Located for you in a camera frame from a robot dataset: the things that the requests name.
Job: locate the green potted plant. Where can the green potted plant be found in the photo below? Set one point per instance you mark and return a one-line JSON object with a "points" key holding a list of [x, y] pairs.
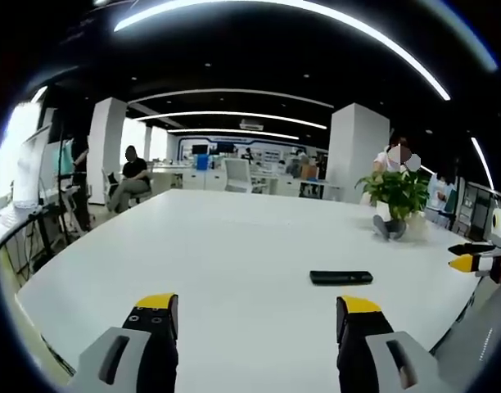
{"points": [[398, 192]]}

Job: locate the black tripod stand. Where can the black tripod stand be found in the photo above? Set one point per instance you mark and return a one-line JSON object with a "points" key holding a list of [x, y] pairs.
{"points": [[60, 192]]}

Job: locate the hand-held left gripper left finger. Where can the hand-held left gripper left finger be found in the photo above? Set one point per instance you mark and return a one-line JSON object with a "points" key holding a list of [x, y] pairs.
{"points": [[132, 348]]}

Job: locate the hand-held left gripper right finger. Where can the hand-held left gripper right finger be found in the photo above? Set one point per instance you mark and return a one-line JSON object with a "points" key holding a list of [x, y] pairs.
{"points": [[377, 348]]}

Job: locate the white square pillar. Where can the white square pillar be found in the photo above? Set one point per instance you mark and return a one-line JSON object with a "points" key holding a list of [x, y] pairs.
{"points": [[355, 151], [107, 151]]}

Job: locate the blue storage box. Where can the blue storage box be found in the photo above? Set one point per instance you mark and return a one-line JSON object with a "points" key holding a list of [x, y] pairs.
{"points": [[201, 161]]}

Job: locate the black remote control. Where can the black remote control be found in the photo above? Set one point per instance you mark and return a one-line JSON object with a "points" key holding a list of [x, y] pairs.
{"points": [[341, 277]]}

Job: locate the white office desk row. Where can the white office desk row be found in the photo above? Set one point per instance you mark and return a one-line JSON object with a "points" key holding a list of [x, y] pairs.
{"points": [[218, 180]]}

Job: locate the white office chair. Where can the white office chair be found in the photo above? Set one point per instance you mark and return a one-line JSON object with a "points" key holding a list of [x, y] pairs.
{"points": [[239, 175], [109, 184]]}

